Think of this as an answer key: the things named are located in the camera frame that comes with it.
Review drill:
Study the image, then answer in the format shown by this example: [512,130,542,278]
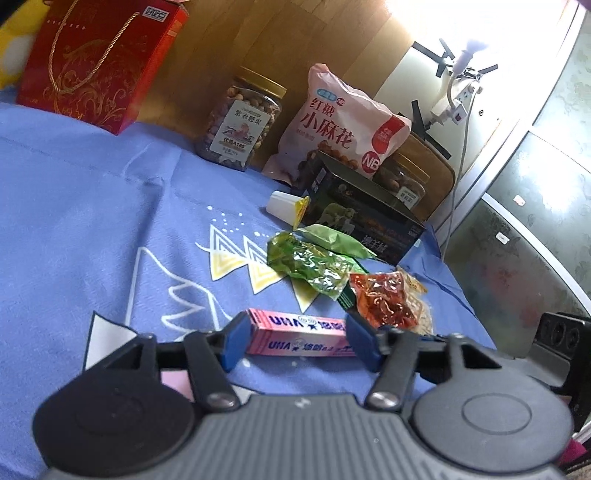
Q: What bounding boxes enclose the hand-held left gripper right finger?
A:
[345,313,502,412]

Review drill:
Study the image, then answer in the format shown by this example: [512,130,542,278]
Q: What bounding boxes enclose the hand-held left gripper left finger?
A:
[104,311,253,413]

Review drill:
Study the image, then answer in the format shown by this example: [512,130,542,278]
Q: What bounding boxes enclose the red snack packet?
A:
[347,270,428,329]

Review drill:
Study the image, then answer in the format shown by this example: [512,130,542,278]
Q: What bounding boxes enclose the pink candy box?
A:
[245,308,358,359]

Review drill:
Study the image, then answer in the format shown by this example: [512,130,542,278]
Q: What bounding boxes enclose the light green snack packet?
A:
[295,224,377,260]

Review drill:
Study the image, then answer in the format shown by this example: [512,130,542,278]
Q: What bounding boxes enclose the dark cardboard box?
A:
[295,150,426,266]

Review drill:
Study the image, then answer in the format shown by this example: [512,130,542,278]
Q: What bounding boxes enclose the dark green snack packet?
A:
[337,272,365,310]

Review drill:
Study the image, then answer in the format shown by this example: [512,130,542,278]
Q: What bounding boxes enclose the beige peanut packet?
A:
[406,277,435,335]

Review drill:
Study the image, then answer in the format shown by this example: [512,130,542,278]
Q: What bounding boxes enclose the shiny green snack packet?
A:
[267,232,365,302]

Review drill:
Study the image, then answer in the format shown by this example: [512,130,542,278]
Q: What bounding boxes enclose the magenta cloth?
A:
[561,438,591,472]

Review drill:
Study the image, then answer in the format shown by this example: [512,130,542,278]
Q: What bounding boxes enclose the patterned wardrobe door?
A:
[443,0,591,319]

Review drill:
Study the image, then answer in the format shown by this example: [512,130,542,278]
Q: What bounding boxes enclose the white jelly cup yellow lid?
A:
[267,191,311,230]

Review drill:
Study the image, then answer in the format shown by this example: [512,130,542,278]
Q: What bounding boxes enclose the nut jar with gold lid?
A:
[373,152,431,210]
[195,65,288,172]

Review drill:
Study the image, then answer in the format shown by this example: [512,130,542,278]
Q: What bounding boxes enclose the brown rounded board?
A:
[383,131,457,220]

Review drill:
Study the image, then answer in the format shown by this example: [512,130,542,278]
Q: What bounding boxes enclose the blue printed bedsheet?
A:
[0,85,509,476]

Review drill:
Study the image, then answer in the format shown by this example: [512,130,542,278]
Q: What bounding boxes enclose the pink white snack bag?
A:
[263,64,413,185]

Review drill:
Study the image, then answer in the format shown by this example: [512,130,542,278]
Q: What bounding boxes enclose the white power strip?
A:
[431,76,483,125]

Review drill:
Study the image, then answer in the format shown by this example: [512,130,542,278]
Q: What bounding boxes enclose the white light bulb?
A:
[450,39,490,77]

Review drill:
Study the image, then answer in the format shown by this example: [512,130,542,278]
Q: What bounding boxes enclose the brown cardboard boxes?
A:
[134,0,419,185]

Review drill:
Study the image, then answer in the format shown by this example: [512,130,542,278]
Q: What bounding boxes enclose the red gift box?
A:
[16,0,190,136]

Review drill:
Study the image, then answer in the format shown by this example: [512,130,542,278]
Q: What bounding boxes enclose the white cable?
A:
[443,88,476,259]

